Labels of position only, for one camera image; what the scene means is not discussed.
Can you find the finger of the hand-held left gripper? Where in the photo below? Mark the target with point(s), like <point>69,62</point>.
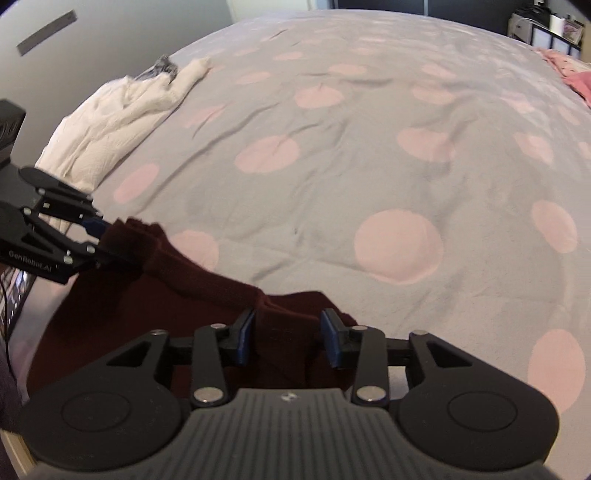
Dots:
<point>94,226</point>
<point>83,256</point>

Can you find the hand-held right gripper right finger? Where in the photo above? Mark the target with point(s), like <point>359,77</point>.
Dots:
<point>331,337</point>

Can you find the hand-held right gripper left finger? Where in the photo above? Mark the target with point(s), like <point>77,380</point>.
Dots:
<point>244,336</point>

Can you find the dark red sweater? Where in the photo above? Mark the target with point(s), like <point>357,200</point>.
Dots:
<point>184,295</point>

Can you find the white garment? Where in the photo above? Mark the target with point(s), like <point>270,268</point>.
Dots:
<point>115,120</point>

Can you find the purple shaggy rug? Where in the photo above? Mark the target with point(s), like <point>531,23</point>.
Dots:
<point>7,397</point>

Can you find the polka dot bed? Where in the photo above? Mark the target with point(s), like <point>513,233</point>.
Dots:
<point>323,184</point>

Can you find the small grey garment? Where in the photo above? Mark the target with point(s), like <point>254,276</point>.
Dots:
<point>159,68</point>

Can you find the white door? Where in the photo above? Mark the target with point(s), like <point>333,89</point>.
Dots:
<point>277,7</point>

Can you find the black sliding wardrobe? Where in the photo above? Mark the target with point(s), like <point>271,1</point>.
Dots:
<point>392,3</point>

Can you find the floral pillow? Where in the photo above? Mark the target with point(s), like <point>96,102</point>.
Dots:
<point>563,62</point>

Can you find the white nightstand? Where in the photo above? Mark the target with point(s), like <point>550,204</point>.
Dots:
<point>531,34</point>

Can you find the black bag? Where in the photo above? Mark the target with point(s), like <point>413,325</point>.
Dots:
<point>533,11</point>

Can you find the grey wall switch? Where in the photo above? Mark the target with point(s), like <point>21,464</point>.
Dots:
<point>46,32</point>

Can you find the photo frame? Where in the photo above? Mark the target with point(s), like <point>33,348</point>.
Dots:
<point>571,31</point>

